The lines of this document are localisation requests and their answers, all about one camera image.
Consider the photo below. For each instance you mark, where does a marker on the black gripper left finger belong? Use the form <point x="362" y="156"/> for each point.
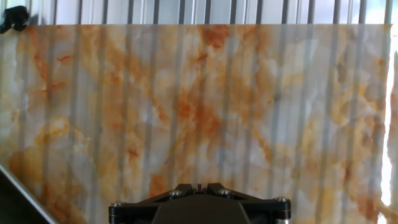
<point x="133" y="213"/>

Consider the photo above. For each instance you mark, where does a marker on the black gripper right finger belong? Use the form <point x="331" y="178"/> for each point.
<point x="267" y="213"/>

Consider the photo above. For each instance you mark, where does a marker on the orange marble pattern sheet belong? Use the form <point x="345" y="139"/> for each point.
<point x="199" y="109"/>

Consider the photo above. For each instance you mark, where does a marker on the small black knobbly object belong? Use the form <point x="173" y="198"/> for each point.
<point x="14" y="18"/>

